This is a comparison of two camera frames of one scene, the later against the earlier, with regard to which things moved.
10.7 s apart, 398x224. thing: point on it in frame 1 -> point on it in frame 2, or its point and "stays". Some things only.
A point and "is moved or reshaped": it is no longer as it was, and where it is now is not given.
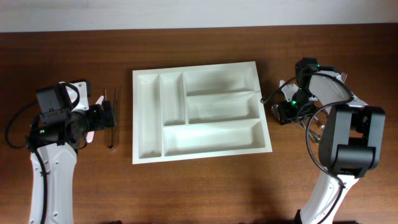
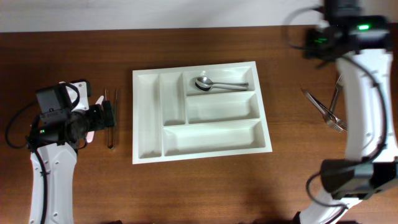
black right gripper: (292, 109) -> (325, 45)
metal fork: (322, 117) is moved or reshaped
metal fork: (315, 136) is moved or reshaped
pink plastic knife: (90, 134) stays
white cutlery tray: (198, 111) stays
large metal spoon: (275, 111) -> (208, 81)
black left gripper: (99, 122) stays
